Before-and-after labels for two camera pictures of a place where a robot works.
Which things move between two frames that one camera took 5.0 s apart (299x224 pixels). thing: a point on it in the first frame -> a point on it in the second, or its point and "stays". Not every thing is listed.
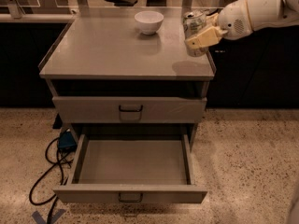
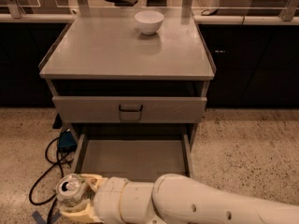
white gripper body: x=234 y=21 -> x=107 y=197
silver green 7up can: x=194 y=21 -> x=71 y=189
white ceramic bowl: x=149 y=21 stays
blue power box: x=67 y=142 stays
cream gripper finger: x=212 y=19 -> x=94 y=180
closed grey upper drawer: x=130 y=109 stays
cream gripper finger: x=208 y=36 -> x=83 y=216
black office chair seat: x=120 y=0 stays
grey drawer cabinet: x=134 y=94 stays
